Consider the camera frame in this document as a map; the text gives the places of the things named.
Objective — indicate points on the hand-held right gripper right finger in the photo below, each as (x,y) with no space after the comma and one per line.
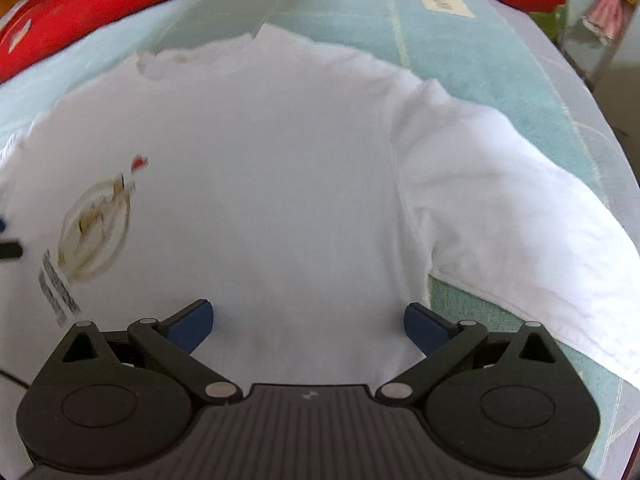
(425,327)

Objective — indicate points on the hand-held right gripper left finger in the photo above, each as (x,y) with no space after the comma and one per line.
(192,325)

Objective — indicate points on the white printed t-shirt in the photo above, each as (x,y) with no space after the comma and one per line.
(275,185)

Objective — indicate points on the light green checked bed sheet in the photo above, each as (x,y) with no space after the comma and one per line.
(475,60)

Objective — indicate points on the green cloth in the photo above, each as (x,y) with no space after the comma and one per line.
(547,22)

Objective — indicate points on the pink white curtain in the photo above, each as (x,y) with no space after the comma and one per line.
(607,12)

